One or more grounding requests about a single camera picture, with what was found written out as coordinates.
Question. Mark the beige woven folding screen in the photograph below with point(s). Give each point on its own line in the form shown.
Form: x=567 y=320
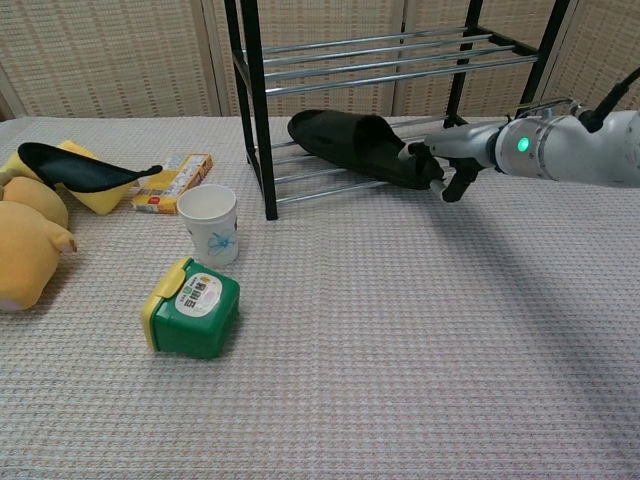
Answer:
x=125 y=60

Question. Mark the black rubber slipper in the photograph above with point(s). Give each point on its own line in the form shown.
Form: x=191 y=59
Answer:
x=350 y=145

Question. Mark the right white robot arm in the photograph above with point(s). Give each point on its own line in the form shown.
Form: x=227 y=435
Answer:
x=575 y=150

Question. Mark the orange yellow plush toy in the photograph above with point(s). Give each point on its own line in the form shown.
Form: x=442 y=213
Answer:
x=25 y=250

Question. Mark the yellow orange snack carton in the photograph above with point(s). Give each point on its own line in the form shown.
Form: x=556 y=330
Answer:
x=170 y=192

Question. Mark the white paper cup blue flower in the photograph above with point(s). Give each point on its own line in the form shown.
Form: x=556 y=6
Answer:
x=215 y=240

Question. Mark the black metal shoe rack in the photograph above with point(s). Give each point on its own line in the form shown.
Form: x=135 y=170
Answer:
x=258 y=100

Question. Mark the white waffle tablecloth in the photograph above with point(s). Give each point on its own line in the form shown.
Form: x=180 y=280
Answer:
x=320 y=425

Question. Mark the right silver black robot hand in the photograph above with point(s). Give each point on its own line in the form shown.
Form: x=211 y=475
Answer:
x=465 y=142

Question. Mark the green box yellow lid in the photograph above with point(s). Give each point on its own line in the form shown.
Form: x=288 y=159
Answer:
x=195 y=325

